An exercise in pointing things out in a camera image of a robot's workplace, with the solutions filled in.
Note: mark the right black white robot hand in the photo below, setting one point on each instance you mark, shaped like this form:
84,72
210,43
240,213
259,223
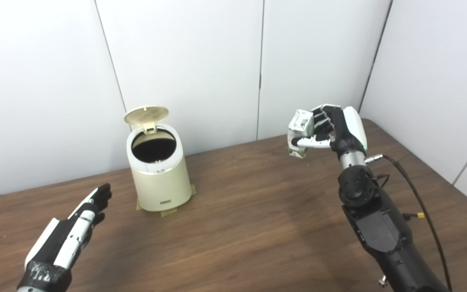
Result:
343,129

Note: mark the cream round bin lid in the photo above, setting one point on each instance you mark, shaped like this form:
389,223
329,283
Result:
146,114

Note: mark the white green milk carton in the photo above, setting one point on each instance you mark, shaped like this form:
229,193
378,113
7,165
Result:
299,129

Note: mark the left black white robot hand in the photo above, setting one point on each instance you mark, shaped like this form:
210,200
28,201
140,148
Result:
67,239

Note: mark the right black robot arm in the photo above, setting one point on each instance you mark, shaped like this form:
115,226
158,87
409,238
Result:
379,227

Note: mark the cream-colored bin body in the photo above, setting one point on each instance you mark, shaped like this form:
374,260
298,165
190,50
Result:
160,178

